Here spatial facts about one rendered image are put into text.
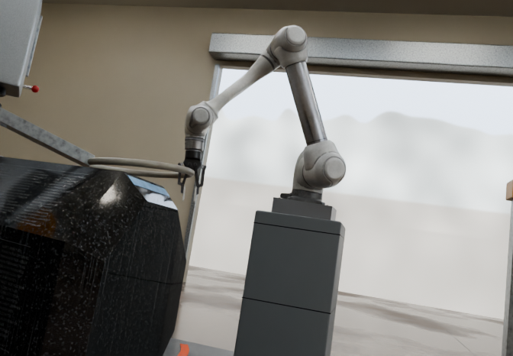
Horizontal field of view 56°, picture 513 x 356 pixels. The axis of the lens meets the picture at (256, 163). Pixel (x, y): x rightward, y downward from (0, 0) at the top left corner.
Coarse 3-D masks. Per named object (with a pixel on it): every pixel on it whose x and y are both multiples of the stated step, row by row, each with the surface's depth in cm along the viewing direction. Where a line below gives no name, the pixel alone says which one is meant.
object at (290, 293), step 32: (256, 224) 223; (288, 224) 219; (320, 224) 216; (256, 256) 220; (288, 256) 217; (320, 256) 213; (256, 288) 217; (288, 288) 214; (320, 288) 211; (256, 320) 214; (288, 320) 211; (320, 320) 208; (256, 352) 211; (288, 352) 208; (320, 352) 205
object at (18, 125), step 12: (0, 108) 190; (0, 120) 190; (12, 120) 192; (24, 120) 194; (24, 132) 193; (36, 132) 195; (48, 132) 197; (48, 144) 197; (60, 144) 199; (72, 144) 201; (72, 156) 200; (84, 156) 202
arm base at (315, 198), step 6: (294, 192) 236; (300, 192) 234; (306, 192) 233; (282, 198) 240; (288, 198) 232; (294, 198) 232; (300, 198) 232; (306, 198) 232; (312, 198) 232; (318, 198) 234; (324, 204) 231
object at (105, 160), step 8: (88, 160) 202; (96, 160) 198; (104, 160) 196; (112, 160) 195; (120, 160) 194; (128, 160) 194; (136, 160) 195; (144, 160) 196; (104, 168) 228; (112, 168) 232; (120, 168) 235; (160, 168) 198; (168, 168) 200; (176, 168) 203; (184, 168) 207; (152, 176) 240; (160, 176) 239; (168, 176) 238; (176, 176) 235
